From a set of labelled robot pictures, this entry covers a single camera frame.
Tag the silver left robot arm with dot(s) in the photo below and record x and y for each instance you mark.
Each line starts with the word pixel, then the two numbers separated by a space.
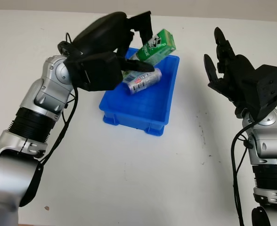
pixel 35 94

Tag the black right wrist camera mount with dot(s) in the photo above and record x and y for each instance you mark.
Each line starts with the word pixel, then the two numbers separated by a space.
pixel 270 89

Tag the purple roll with printed label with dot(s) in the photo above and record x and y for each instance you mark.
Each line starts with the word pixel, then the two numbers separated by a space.
pixel 143 81

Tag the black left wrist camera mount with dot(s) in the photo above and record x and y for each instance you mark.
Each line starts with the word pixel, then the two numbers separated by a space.
pixel 98 70

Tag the green and white carton box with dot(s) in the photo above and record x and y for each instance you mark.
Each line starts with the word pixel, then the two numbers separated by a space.
pixel 157 50

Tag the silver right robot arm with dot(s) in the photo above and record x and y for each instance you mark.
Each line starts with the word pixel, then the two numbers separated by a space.
pixel 270 146

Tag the blue plastic tray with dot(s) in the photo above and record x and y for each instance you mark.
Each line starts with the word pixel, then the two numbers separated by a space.
pixel 140 108

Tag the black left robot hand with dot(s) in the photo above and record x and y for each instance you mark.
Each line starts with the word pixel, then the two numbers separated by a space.
pixel 100 35

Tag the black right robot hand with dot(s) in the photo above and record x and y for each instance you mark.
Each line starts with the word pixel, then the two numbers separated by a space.
pixel 239 77

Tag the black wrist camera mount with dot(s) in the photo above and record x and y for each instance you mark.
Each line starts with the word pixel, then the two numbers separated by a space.
pixel 270 89
pixel 98 70

